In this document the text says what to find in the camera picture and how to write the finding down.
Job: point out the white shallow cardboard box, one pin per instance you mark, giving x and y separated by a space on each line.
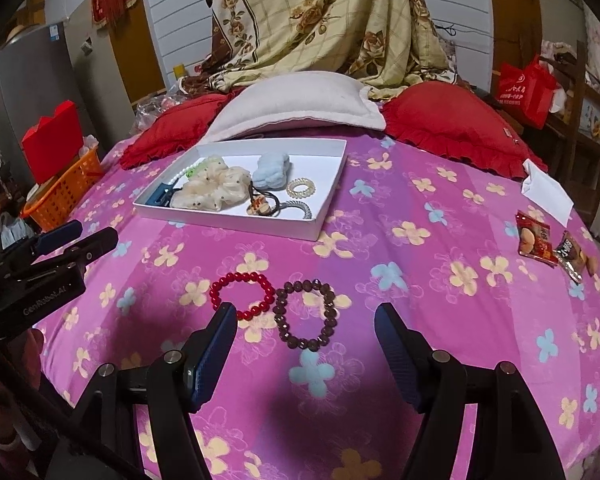
325 195

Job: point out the cream dotted mesh scrunchie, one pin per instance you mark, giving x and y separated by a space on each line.
215 187

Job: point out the white folded paper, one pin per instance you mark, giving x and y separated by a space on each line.
547 190

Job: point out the red shopping bag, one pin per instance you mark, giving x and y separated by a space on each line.
525 92

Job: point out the red frilled pillow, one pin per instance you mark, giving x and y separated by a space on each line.
165 135
455 125

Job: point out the light blue fluffy scrunchie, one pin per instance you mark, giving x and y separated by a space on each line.
272 170

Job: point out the clear plastic bags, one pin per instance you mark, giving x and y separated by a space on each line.
152 107

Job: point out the dark snack packet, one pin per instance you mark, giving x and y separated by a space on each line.
572 255

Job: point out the wooden shelf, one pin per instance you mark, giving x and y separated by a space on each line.
587 120

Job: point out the brown wooden door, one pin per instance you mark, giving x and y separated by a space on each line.
137 55

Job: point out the person's left hand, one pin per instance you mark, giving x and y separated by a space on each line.
37 344

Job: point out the blue hair clip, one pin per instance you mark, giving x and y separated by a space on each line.
159 196

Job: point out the red snack packet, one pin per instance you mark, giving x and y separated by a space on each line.
534 237

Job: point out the yellow floral plaid blanket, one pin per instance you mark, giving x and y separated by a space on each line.
330 15

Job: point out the small yellow container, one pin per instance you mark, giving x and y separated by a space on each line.
179 71

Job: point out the pink floral bed sheet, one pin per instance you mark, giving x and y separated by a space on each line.
430 270

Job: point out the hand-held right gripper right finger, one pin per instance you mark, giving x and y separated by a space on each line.
400 355

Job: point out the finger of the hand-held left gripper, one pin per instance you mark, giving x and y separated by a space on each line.
60 234
87 247

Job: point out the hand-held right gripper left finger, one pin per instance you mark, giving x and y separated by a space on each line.
214 355

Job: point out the beige pillow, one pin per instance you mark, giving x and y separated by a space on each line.
295 102

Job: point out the grey refrigerator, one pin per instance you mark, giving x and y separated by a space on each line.
35 80

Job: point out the red paper box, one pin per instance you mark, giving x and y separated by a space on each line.
55 142

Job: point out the orange plastic basket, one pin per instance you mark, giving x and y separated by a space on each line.
65 192

